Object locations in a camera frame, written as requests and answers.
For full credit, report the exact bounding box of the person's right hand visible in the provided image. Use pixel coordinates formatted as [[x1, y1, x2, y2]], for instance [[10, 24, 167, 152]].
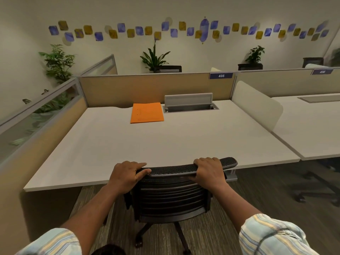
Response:
[[189, 157, 229, 193]]

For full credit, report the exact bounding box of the person's left hand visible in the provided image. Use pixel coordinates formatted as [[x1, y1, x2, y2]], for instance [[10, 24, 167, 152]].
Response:
[[107, 161, 152, 195]]

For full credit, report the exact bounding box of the black mesh office chair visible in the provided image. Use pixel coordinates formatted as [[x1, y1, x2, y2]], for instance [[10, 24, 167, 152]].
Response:
[[123, 157, 238, 255]]

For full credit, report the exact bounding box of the orange paper folder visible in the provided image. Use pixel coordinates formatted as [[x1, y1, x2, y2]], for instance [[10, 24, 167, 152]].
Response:
[[130, 102, 165, 124]]

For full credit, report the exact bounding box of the person's right forearm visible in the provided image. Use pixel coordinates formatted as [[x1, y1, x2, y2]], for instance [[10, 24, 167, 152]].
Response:
[[211, 183, 262, 233]]

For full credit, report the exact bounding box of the person's left forearm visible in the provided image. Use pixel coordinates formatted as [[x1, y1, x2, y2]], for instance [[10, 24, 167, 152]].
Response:
[[60, 184, 125, 255]]

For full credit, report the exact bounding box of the white table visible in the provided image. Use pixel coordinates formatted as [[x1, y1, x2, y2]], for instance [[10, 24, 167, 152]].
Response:
[[23, 99, 301, 192], [271, 93, 340, 161]]

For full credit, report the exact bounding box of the beige fabric partition panel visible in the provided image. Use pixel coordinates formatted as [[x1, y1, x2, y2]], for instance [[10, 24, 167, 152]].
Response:
[[235, 67, 340, 98], [79, 72, 237, 108]]

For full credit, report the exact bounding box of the striped pale blue shirt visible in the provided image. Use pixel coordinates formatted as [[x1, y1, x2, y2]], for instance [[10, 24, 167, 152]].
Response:
[[15, 214, 319, 255]]

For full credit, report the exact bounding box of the glass-topped side partition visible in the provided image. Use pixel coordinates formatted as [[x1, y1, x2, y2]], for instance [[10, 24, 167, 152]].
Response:
[[0, 77, 88, 255]]

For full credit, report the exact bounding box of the black planter box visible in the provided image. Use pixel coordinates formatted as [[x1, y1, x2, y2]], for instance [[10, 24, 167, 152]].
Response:
[[238, 63, 263, 71], [153, 65, 183, 73], [302, 57, 324, 69]]

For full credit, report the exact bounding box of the glass partition panel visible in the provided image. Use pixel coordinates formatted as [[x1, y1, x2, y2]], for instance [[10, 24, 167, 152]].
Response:
[[80, 54, 118, 76]]

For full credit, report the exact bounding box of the spiky potted plant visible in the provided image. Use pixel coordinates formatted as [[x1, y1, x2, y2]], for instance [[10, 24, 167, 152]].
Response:
[[140, 37, 171, 73]]

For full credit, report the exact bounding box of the small bushy potted plant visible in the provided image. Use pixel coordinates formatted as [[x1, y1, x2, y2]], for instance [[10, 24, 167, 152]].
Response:
[[245, 45, 266, 64]]

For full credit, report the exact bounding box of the tall leafy potted plant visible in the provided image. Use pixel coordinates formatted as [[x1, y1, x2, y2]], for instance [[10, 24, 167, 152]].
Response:
[[38, 44, 76, 84]]

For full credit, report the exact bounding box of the large bushy potted plant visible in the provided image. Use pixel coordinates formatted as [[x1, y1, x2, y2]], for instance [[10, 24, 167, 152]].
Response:
[[328, 47, 340, 68]]

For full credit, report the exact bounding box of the grey cable tray lid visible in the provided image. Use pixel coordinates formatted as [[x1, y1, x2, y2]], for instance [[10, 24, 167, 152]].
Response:
[[162, 92, 220, 113]]

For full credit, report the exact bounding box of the grey flat cable cover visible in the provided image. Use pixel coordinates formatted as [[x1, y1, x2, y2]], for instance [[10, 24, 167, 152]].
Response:
[[297, 95, 340, 104]]

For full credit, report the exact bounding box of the row of blue yellow wall decals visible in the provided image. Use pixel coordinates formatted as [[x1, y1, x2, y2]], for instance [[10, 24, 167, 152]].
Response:
[[48, 16, 330, 46]]

